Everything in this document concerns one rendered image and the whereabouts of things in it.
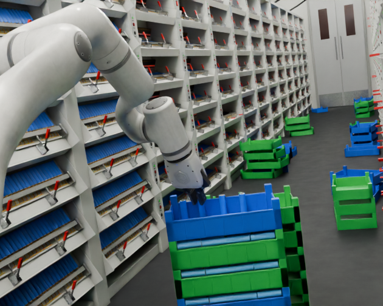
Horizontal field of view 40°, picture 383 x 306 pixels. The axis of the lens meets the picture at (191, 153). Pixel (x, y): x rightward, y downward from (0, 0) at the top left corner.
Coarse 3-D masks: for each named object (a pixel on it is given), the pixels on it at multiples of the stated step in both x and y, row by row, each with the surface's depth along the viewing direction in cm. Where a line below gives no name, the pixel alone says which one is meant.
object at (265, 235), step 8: (256, 232) 139; (264, 232) 139; (272, 232) 137; (184, 240) 140; (192, 240) 140; (200, 240) 138; (208, 240) 138; (216, 240) 138; (224, 240) 137; (232, 240) 137; (240, 240) 137; (248, 240) 137; (184, 248) 138
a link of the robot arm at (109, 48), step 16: (48, 16) 107; (64, 16) 106; (80, 16) 107; (96, 16) 110; (16, 32) 104; (96, 32) 110; (112, 32) 114; (0, 48) 101; (96, 48) 113; (112, 48) 115; (128, 48) 119; (0, 64) 101; (96, 64) 118; (112, 64) 117
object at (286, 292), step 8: (288, 288) 138; (280, 296) 138; (288, 296) 138; (184, 304) 140; (208, 304) 140; (216, 304) 139; (224, 304) 139; (232, 304) 139; (240, 304) 139; (248, 304) 139; (256, 304) 139; (264, 304) 139; (272, 304) 139; (280, 304) 138; (288, 304) 138
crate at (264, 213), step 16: (176, 208) 154; (192, 208) 156; (208, 208) 156; (240, 208) 155; (256, 208) 155; (272, 208) 135; (176, 224) 136; (192, 224) 136; (208, 224) 136; (224, 224) 136; (240, 224) 136; (256, 224) 136; (272, 224) 135; (176, 240) 137
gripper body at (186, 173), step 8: (192, 152) 142; (176, 160) 140; (184, 160) 140; (192, 160) 141; (168, 168) 145; (176, 168) 143; (184, 168) 142; (192, 168) 141; (200, 168) 143; (168, 176) 147; (176, 176) 145; (184, 176) 144; (192, 176) 142; (200, 176) 143; (176, 184) 147; (184, 184) 146; (192, 184) 144; (200, 184) 143
